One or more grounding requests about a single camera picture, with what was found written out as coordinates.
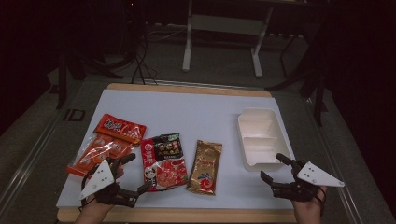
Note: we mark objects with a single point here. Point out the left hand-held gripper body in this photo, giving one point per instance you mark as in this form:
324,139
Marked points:
99,179

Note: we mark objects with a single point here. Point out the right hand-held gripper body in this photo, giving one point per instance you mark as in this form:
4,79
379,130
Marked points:
317,177

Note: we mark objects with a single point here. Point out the clear packet of orange sachets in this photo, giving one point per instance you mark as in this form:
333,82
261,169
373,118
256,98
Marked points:
93,152

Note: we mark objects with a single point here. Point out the red and black soup packet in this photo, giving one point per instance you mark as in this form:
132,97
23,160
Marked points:
165,168

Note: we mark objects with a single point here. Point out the white divided plastic container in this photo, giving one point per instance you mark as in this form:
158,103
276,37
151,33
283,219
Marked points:
258,130

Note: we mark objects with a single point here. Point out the gold foil packet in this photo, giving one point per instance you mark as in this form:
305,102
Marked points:
205,165

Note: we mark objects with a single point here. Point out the person's left hand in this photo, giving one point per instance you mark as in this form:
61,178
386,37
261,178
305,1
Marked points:
93,208

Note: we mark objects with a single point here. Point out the person's right hand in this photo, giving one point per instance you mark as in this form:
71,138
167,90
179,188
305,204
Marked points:
306,208

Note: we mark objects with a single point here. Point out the red orange seasoning packet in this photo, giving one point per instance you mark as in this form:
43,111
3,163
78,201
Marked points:
120,129

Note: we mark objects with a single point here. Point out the black stand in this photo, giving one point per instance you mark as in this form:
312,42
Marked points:
62,87
317,102

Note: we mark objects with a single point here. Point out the white paper sheet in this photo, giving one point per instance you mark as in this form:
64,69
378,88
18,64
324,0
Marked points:
193,118

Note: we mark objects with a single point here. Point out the white metal stand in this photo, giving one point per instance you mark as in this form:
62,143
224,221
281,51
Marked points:
186,46

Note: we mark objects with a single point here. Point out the metal floor rail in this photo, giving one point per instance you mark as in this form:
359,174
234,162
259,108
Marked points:
29,163
186,83
328,149

